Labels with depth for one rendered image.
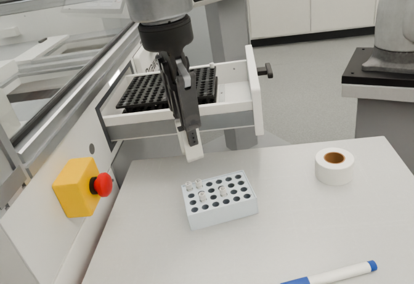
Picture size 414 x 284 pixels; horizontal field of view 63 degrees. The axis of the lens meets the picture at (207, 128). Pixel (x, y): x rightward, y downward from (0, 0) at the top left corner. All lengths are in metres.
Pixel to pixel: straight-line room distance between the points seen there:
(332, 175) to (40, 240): 0.49
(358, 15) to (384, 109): 2.82
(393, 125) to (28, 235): 0.99
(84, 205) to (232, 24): 1.32
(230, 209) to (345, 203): 0.20
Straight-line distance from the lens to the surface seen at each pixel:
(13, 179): 0.51
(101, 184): 0.56
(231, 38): 1.74
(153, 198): 0.70
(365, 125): 1.16
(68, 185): 0.56
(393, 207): 0.66
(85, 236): 0.67
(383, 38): 1.09
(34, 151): 0.54
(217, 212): 0.60
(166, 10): 0.45
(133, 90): 0.84
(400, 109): 1.12
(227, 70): 0.92
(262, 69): 0.79
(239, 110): 0.70
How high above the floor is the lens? 1.20
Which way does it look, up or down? 30 degrees down
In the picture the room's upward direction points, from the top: 10 degrees counter-clockwise
